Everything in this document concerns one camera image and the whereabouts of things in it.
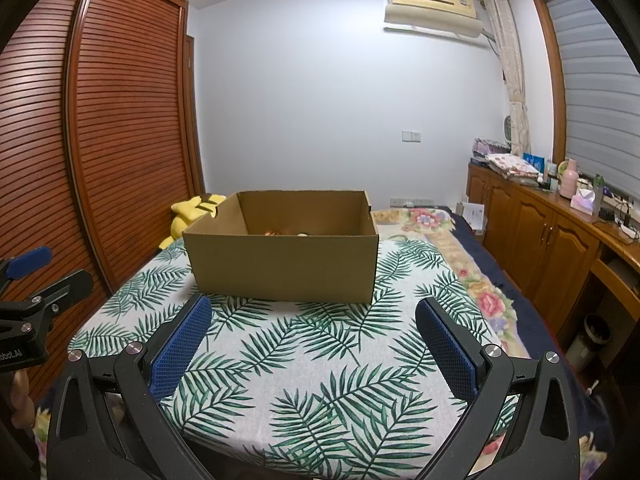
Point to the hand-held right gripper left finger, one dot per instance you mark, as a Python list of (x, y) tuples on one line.
[(180, 350)]

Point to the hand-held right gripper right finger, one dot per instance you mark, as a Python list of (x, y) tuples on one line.
[(447, 350)]

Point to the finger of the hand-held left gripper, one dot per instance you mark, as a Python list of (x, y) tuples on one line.
[(30, 260), (67, 285)]

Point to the brown cardboard box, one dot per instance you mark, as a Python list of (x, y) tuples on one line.
[(280, 265)]

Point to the person's left hand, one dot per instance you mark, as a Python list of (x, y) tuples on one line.
[(21, 400)]

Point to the dark blue bed sheet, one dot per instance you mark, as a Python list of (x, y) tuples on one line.
[(530, 320)]

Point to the leaf print tablecloth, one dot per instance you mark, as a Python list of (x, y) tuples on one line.
[(310, 340)]

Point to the floral blanket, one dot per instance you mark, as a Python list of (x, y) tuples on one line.
[(425, 220)]

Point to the yellow plush toy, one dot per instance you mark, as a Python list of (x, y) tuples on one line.
[(185, 215)]

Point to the white paper bag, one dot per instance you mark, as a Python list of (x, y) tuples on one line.
[(472, 216)]

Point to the wooden cabinet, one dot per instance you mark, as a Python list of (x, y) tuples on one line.
[(530, 240)]

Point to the grey waste bin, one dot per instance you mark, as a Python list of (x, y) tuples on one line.
[(590, 342)]

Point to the wooden louvred wardrobe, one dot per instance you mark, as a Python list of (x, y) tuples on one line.
[(125, 135)]

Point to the folded patterned cloth stack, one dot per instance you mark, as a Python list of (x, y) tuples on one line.
[(512, 166)]

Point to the pink tissue box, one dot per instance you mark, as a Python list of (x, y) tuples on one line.
[(583, 202)]

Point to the blue box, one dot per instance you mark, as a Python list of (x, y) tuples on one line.
[(534, 162)]

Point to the purple cloth pile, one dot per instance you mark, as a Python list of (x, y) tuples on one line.
[(490, 147)]

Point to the pink flask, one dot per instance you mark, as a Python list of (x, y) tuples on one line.
[(569, 180)]

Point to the green bottle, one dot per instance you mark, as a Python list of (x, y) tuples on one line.
[(598, 197)]

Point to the white power strip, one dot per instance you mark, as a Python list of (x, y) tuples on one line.
[(629, 231)]

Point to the small white fan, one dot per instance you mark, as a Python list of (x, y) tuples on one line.
[(508, 132)]

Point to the grey window blind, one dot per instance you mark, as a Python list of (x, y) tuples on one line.
[(595, 110)]

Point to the beige patterned curtain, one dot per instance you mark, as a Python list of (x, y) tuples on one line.
[(510, 75)]

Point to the white wall switch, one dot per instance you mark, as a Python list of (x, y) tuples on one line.
[(411, 136)]

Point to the beige wall air conditioner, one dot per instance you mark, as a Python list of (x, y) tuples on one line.
[(430, 2)]

